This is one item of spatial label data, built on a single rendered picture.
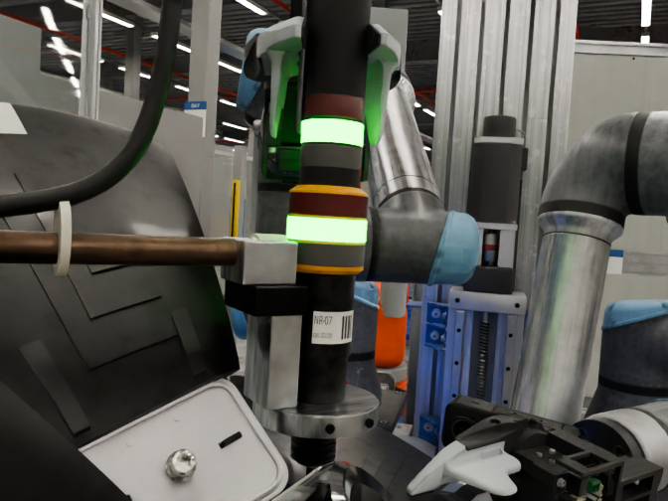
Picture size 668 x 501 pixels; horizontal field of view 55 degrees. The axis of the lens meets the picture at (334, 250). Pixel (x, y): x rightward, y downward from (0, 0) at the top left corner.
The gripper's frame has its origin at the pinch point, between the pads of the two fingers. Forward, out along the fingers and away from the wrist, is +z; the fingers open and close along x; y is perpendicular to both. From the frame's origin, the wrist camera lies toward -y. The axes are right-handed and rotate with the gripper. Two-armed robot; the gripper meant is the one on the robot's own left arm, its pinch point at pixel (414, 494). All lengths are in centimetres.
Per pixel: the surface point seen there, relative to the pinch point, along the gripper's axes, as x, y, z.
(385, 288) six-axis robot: 59, -290, -235
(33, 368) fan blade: -12.1, 0.6, 25.5
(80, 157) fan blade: -21.3, -10.8, 21.5
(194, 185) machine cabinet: 11, -448, -160
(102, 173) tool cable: -21.2, 1.5, 23.2
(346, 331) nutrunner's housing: -14.0, 4.1, 10.8
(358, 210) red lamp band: -20.5, 3.8, 10.7
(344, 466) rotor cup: -10.1, 10.4, 14.7
